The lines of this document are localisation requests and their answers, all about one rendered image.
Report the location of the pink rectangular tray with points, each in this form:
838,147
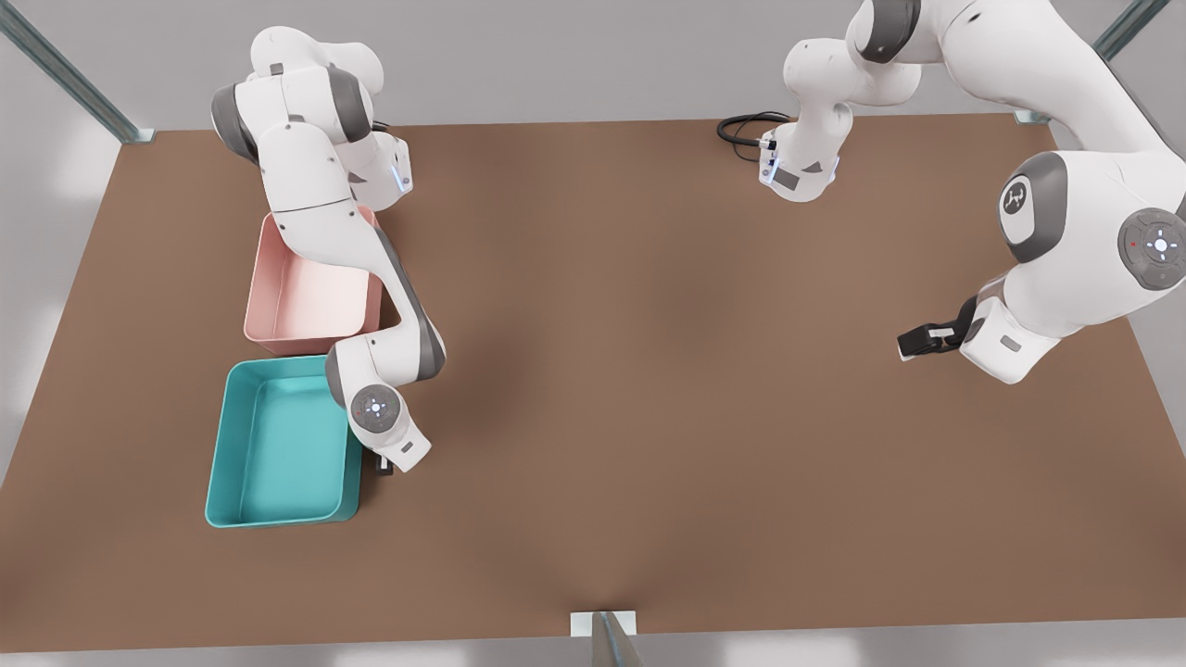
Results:
310,301

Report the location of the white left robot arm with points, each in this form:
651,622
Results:
1075,250

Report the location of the silver frame post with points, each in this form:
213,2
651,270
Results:
69,74
1116,32
607,639

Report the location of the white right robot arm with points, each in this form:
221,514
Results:
315,199

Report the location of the teal rectangular tray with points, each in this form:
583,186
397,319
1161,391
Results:
278,454

